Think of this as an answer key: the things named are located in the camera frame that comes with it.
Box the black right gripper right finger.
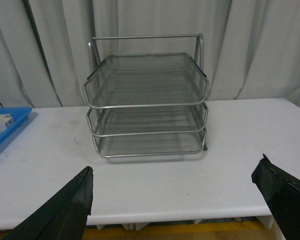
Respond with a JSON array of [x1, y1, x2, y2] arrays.
[[251, 155, 300, 240]]

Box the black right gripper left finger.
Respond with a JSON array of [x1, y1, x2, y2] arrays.
[[3, 166, 93, 240]]

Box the silver mesh three-tier rack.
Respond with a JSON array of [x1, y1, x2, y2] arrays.
[[83, 33, 209, 158]]

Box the blue plastic tray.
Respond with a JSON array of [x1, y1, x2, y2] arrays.
[[0, 107, 32, 154]]

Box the white circuit breaker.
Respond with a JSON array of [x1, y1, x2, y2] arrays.
[[0, 114, 14, 134]]

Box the white curtain backdrop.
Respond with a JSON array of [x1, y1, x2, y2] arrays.
[[0, 0, 300, 108]]

